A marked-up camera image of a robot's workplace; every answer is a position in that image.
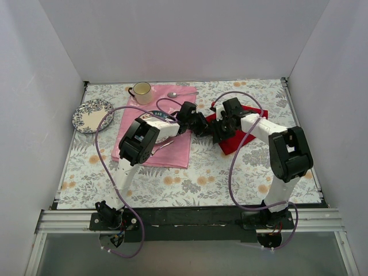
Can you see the pink cloth placemat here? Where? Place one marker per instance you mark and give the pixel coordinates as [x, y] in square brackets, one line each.
[175, 155]

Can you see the aluminium frame rail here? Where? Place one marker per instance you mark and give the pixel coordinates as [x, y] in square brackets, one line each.
[87, 221]

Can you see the red cloth napkin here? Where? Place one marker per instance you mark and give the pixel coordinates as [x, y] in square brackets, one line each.
[230, 145]

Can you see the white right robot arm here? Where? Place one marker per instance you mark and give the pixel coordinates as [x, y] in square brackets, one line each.
[289, 155]

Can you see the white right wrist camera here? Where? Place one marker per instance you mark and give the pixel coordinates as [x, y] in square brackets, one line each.
[219, 109]

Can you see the cream enamel mug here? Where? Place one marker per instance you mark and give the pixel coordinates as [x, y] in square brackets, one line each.
[142, 93]

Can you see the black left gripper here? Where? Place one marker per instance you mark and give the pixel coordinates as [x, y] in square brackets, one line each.
[198, 123]

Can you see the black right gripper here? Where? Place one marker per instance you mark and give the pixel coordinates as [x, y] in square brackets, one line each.
[219, 128]

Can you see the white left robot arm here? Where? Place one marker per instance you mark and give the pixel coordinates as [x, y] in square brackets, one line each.
[154, 138]

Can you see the silver fork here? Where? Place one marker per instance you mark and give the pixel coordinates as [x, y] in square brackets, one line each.
[154, 151]

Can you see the blue floral plate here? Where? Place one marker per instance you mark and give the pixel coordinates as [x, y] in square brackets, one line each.
[87, 117]

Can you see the green rimmed white plate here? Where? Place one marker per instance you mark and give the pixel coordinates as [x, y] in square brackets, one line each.
[162, 122]

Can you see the small silver spoon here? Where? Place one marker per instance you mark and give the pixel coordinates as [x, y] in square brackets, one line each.
[176, 95]

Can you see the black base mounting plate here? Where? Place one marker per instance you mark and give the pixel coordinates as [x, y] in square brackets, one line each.
[135, 230]

